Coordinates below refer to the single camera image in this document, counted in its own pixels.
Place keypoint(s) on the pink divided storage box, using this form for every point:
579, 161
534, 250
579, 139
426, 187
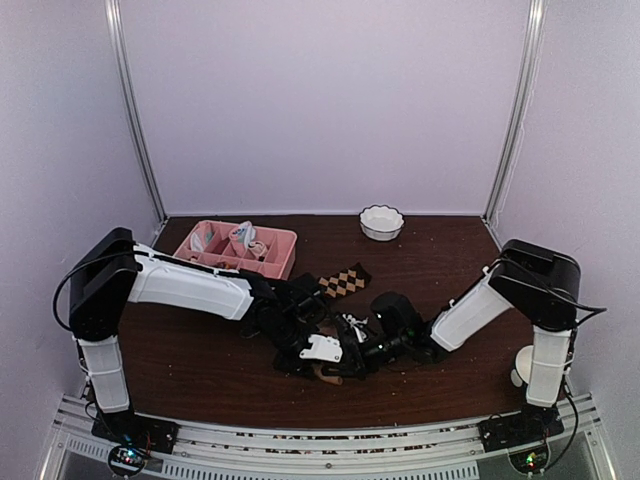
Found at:
268, 251

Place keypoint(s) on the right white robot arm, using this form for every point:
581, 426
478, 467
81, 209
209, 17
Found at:
540, 284

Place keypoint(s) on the tan ribbed sock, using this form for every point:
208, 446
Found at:
333, 379

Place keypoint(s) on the aluminium front rail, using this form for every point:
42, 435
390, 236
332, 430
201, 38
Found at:
444, 450

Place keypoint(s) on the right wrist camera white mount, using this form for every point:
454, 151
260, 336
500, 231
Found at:
359, 326

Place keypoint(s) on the rolled socks in box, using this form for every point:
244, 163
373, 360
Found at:
244, 242

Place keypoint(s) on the right aluminium corner post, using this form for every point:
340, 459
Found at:
523, 94

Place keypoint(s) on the white scalloped ceramic bowl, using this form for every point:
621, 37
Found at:
381, 223

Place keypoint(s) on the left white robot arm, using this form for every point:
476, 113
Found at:
119, 271

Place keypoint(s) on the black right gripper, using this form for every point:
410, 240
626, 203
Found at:
358, 363

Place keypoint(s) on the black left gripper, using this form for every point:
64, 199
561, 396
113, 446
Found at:
283, 364

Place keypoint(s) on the brown argyle patterned sock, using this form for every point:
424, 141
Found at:
344, 283

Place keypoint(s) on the left aluminium corner post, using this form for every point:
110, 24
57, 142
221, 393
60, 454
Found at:
118, 41

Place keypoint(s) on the aluminium corner post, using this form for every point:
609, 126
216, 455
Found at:
523, 94
118, 41

